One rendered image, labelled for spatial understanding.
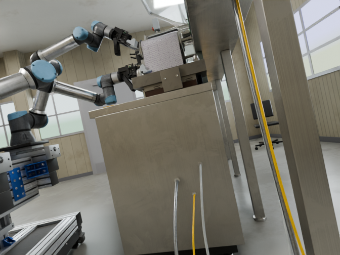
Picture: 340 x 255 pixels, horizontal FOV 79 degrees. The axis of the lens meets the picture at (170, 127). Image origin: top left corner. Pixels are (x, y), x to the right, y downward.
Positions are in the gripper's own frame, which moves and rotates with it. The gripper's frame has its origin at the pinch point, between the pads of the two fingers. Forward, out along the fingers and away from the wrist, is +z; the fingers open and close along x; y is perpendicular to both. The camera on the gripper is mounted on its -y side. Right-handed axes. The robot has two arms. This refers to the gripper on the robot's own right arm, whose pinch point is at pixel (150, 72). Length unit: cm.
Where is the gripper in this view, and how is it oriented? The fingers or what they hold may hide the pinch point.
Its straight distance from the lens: 135.9
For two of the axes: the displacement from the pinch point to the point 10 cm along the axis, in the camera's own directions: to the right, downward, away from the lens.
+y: -2.1, -9.8, -0.1
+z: 9.6, -2.0, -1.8
